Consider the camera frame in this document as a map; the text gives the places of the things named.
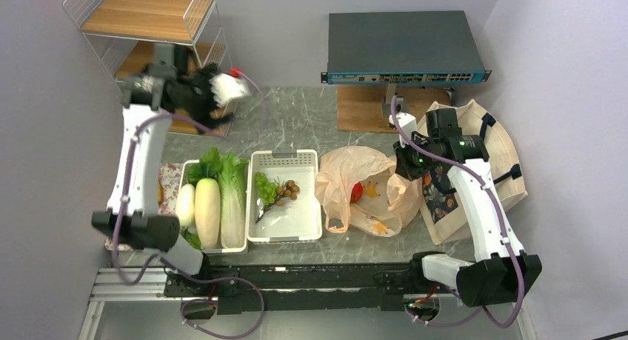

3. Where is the right white plastic basket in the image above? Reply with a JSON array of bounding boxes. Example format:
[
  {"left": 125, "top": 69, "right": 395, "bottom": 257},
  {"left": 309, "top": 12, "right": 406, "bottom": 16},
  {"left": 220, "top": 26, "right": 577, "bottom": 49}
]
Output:
[{"left": 246, "top": 150, "right": 322, "bottom": 244}]

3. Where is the large white daikon radish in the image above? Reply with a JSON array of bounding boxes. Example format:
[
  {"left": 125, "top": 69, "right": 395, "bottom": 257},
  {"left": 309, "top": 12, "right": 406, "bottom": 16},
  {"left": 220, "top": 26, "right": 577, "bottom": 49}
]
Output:
[{"left": 187, "top": 147, "right": 222, "bottom": 249}]

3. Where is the wooden board with metal stand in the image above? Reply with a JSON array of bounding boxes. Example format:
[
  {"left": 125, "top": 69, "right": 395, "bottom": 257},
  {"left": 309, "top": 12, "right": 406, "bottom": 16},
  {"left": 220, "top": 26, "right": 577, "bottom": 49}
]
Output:
[{"left": 337, "top": 85, "right": 451, "bottom": 133}]

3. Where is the white wire wooden shelf rack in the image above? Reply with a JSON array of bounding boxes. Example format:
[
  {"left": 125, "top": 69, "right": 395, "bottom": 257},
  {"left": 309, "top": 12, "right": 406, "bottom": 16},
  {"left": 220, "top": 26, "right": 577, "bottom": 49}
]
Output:
[{"left": 62, "top": 0, "right": 241, "bottom": 139}]

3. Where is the beige canvas tote bag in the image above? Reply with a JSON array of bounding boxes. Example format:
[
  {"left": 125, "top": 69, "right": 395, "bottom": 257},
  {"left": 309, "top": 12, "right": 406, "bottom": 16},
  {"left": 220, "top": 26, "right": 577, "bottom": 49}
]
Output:
[{"left": 420, "top": 99, "right": 528, "bottom": 245}]

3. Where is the red pepper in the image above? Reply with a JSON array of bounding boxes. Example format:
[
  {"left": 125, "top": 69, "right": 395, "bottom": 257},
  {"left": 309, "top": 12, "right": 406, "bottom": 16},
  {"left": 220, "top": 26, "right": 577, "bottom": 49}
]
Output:
[{"left": 350, "top": 182, "right": 364, "bottom": 204}]

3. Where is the brown longan fruit branch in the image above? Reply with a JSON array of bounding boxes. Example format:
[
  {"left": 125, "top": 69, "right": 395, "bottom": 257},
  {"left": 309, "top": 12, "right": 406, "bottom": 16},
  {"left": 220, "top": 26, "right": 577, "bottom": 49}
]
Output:
[{"left": 255, "top": 180, "right": 300, "bottom": 223}]

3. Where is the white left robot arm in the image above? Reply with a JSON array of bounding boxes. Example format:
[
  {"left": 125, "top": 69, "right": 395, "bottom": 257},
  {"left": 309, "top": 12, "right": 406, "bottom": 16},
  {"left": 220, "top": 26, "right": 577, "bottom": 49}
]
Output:
[{"left": 91, "top": 43, "right": 213, "bottom": 296}]

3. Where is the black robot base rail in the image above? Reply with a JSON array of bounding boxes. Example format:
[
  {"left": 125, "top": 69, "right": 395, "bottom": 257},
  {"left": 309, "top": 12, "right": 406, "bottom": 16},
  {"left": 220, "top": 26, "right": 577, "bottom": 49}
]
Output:
[{"left": 90, "top": 259, "right": 445, "bottom": 315}]

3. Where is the floral pattern tray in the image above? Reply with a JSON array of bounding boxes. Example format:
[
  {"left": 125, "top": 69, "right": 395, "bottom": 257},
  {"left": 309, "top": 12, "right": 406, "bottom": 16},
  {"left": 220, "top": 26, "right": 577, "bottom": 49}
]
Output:
[{"left": 104, "top": 163, "right": 185, "bottom": 253}]

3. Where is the dark grey network switch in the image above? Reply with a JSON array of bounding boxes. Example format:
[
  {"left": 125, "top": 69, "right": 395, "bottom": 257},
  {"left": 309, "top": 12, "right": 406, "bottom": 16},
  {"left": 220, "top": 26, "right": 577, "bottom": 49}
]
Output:
[{"left": 321, "top": 10, "right": 491, "bottom": 87}]

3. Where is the green lettuce leaf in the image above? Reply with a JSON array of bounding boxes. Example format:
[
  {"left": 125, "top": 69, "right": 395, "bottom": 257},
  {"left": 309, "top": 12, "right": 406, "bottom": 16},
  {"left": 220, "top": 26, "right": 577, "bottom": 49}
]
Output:
[{"left": 218, "top": 153, "right": 248, "bottom": 249}]

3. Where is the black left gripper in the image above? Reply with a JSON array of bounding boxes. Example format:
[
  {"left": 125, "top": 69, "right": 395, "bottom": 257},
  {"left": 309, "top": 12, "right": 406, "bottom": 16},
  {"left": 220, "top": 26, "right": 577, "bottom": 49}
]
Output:
[{"left": 178, "top": 64, "right": 237, "bottom": 135}]

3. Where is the orange plastic grocery bag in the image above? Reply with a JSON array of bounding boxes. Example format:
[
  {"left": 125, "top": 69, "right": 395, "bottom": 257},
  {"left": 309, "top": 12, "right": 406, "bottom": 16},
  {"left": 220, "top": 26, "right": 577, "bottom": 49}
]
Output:
[{"left": 315, "top": 146, "right": 423, "bottom": 238}]

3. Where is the white plastic basket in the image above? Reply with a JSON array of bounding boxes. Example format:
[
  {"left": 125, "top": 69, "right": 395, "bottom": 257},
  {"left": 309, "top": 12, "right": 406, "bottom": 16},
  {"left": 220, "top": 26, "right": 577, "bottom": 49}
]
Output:
[
  {"left": 246, "top": 150, "right": 322, "bottom": 244},
  {"left": 174, "top": 159, "right": 249, "bottom": 255}
]

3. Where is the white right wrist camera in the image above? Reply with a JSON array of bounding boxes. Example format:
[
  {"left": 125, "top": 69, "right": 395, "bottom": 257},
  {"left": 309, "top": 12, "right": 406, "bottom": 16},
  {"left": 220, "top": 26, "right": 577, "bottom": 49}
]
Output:
[{"left": 390, "top": 112, "right": 417, "bottom": 148}]

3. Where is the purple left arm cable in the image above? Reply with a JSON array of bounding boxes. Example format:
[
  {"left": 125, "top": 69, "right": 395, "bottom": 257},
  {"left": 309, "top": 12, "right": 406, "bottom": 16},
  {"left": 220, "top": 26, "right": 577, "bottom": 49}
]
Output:
[{"left": 110, "top": 71, "right": 268, "bottom": 340}]

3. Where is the left white plastic basket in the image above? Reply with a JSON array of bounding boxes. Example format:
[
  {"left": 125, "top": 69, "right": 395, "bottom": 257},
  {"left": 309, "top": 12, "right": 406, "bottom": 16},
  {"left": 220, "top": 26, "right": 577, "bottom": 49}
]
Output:
[{"left": 174, "top": 159, "right": 249, "bottom": 255}]

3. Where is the brown bread slice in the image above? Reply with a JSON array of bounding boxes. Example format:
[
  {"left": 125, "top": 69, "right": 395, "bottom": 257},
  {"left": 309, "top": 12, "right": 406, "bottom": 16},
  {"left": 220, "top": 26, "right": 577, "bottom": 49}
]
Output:
[{"left": 158, "top": 181, "right": 164, "bottom": 206}]

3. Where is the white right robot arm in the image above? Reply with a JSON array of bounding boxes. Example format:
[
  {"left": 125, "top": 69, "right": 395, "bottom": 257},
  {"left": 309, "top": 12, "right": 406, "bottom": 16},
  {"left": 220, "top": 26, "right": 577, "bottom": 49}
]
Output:
[{"left": 390, "top": 108, "right": 542, "bottom": 307}]

